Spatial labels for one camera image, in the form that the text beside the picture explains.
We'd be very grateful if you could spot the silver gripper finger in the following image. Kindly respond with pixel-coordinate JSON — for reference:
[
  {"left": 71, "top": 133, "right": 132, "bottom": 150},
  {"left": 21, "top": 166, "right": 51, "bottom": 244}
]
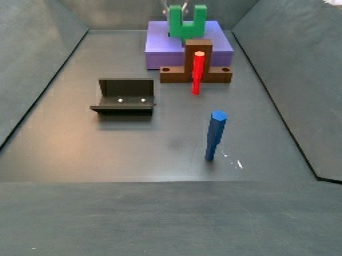
[
  {"left": 160, "top": 0, "right": 170, "bottom": 16},
  {"left": 182, "top": 0, "right": 188, "bottom": 14}
]

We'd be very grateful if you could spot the green U-shaped block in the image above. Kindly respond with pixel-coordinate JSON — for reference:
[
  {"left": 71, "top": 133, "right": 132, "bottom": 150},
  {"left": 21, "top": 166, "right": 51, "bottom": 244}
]
[{"left": 168, "top": 5, "right": 207, "bottom": 41}]

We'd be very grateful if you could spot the purple board with cross slot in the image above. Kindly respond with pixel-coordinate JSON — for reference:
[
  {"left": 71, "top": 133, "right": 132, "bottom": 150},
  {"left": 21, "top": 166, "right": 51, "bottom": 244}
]
[{"left": 144, "top": 21, "right": 234, "bottom": 70}]

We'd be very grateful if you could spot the red cylinder peg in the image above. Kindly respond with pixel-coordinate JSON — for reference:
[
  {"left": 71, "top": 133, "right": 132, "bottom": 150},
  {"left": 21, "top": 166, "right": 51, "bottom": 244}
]
[{"left": 192, "top": 51, "right": 206, "bottom": 95}]

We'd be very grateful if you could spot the brown T-shaped block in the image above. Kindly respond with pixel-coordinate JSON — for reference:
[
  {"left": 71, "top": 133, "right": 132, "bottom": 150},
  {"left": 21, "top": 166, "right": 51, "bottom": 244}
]
[{"left": 159, "top": 39, "right": 232, "bottom": 83}]

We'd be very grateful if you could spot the blue hexagonal peg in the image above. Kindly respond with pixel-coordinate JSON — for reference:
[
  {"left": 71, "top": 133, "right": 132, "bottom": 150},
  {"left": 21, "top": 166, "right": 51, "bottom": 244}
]
[{"left": 204, "top": 110, "right": 228, "bottom": 161}]

